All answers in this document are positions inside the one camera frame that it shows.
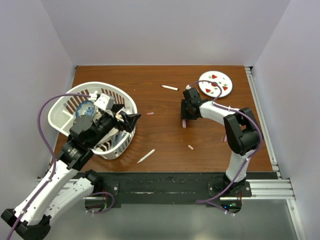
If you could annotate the beige grey ceramic plate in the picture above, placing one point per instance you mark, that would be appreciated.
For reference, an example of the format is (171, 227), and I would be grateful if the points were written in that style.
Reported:
(102, 139)

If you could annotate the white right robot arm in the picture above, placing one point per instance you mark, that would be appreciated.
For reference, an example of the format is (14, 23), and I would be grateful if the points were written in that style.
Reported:
(242, 132)

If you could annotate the white thin pen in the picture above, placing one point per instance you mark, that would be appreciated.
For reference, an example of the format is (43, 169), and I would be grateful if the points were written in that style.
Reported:
(146, 156)

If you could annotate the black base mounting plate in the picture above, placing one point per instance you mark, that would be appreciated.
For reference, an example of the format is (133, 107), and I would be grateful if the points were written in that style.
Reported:
(163, 188)

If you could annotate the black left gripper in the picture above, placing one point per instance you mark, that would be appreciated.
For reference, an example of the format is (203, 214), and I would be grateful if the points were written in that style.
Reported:
(129, 121)

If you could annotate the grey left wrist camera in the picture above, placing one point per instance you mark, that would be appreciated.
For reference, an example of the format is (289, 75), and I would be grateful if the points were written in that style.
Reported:
(104, 102)

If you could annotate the white marker with black end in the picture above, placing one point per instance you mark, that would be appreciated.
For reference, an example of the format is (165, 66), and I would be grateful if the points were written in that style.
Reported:
(170, 87)

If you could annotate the blue patterned dish in basket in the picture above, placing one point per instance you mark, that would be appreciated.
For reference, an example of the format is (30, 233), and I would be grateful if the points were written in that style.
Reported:
(118, 137)

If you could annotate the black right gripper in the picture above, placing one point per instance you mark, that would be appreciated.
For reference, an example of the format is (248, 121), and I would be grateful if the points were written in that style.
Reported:
(184, 115)

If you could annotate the pink highlighter pen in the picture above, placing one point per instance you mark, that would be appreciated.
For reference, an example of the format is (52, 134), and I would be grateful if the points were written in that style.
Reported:
(184, 125)

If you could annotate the aluminium frame rail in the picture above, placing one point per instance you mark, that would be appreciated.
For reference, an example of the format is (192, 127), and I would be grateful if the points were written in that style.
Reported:
(291, 201)

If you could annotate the white watermelon pattern plate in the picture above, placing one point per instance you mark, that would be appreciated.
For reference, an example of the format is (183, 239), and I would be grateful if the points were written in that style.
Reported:
(215, 84)

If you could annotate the blue white porcelain bowl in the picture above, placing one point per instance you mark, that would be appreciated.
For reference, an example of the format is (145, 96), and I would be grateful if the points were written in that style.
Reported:
(87, 107)

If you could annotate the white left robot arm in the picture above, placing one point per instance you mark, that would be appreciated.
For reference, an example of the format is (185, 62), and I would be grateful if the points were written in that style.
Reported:
(32, 219)

